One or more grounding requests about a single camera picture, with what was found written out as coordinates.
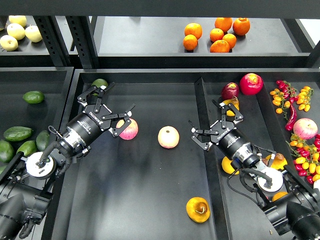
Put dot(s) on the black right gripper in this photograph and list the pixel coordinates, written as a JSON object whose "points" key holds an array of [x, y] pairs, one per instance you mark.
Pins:
{"points": [[231, 141]]}

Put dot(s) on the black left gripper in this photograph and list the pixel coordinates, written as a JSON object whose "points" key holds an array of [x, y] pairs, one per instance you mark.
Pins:
{"points": [[97, 118]]}

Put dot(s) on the yellow pear with stem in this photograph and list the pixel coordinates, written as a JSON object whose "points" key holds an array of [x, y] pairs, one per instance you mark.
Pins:
{"points": [[198, 210]]}

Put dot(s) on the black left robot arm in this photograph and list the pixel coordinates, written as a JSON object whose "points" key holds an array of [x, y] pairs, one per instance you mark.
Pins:
{"points": [[25, 184]]}

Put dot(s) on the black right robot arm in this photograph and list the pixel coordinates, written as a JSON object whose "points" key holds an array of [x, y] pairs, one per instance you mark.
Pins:
{"points": [[287, 201]]}

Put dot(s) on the green avocado top centre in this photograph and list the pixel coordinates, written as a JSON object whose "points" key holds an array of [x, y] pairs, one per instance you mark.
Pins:
{"points": [[100, 82]]}

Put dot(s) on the yellow pear near onion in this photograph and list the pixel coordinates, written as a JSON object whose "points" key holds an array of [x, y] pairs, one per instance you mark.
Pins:
{"points": [[235, 102]]}

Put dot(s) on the yellow pear lower left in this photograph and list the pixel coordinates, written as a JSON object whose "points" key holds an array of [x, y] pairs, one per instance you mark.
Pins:
{"points": [[226, 165]]}

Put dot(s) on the dark green upright avocado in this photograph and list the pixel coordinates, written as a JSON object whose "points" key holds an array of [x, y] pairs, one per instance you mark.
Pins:
{"points": [[42, 140]]}

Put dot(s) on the yellow pear brown top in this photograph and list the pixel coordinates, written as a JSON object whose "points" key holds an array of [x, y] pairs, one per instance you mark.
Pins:
{"points": [[278, 163]]}

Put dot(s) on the green avocado upper left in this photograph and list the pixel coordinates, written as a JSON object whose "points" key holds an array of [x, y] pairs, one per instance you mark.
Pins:
{"points": [[34, 97]]}

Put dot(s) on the bright green avocado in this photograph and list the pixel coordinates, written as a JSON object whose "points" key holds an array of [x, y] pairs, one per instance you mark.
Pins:
{"points": [[28, 148]]}

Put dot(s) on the orange pear lower right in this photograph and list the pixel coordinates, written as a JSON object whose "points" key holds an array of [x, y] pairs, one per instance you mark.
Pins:
{"points": [[279, 195]]}

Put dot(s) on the dark avocado left edge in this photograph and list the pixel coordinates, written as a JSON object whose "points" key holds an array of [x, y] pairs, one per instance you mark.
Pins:
{"points": [[7, 152]]}

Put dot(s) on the pale yellow pear right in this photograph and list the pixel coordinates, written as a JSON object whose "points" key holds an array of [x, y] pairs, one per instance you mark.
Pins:
{"points": [[32, 32]]}

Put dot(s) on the pale yellow pear front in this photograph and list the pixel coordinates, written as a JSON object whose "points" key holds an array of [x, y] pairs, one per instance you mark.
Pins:
{"points": [[8, 43]]}

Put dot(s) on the pale yellow pear top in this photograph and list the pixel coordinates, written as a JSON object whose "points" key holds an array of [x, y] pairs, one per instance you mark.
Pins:
{"points": [[18, 19]]}

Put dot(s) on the pink red apple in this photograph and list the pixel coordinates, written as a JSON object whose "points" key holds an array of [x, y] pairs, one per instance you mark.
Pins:
{"points": [[131, 131]]}

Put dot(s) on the dark red onion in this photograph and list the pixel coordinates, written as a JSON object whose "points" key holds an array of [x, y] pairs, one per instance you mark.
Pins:
{"points": [[229, 91]]}

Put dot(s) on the black left tray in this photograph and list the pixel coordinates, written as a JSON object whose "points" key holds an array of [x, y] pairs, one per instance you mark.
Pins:
{"points": [[54, 111]]}

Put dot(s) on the black tray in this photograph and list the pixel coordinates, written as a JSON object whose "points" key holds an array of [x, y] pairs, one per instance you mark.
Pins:
{"points": [[137, 189], [54, 111]]}

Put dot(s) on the pale pink apple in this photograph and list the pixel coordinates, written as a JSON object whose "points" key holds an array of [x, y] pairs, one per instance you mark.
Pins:
{"points": [[168, 137]]}

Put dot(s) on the large red apple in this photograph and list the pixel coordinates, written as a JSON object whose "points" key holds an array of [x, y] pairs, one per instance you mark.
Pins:
{"points": [[251, 84]]}

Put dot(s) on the red chili pepper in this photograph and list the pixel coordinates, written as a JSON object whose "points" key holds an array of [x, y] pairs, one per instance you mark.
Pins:
{"points": [[292, 119]]}

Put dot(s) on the cherry tomato bunch upper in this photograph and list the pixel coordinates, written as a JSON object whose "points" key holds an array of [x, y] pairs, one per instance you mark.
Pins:
{"points": [[288, 99]]}

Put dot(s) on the cherry tomato bunch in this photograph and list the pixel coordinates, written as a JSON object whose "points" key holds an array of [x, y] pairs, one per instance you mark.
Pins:
{"points": [[306, 157], [288, 99]]}

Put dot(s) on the pink apple right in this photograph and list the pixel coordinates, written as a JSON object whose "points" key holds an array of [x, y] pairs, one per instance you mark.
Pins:
{"points": [[305, 128]]}

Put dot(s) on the black centre tray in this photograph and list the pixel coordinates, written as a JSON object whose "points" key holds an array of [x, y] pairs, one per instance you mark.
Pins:
{"points": [[137, 189]]}

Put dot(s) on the orange front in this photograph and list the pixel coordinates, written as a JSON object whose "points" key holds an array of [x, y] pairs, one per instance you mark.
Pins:
{"points": [[220, 46]]}

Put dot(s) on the cherry tomato bunch lower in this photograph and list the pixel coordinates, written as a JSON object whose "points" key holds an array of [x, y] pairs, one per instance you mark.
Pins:
{"points": [[306, 157]]}

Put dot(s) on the small orange right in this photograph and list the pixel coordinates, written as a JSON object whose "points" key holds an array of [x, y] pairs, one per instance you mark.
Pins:
{"points": [[231, 39]]}

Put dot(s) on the small orange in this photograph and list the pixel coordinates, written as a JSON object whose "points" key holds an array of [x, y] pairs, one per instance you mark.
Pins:
{"points": [[231, 39], [216, 34]]}

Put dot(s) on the orange lower left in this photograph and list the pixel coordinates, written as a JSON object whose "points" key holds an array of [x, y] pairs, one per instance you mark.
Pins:
{"points": [[190, 42]]}

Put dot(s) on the small orange centre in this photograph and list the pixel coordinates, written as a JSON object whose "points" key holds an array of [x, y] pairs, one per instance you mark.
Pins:
{"points": [[216, 34]]}

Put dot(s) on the orange upper left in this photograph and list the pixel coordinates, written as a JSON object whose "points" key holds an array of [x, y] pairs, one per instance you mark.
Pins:
{"points": [[194, 29]]}

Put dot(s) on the orange top right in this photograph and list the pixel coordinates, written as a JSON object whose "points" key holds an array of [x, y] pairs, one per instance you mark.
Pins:
{"points": [[241, 26]]}

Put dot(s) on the orange top middle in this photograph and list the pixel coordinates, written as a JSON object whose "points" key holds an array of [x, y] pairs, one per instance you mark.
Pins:
{"points": [[223, 23]]}

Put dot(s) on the black shelf frame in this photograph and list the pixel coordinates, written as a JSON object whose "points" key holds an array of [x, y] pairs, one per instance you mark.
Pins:
{"points": [[82, 9]]}

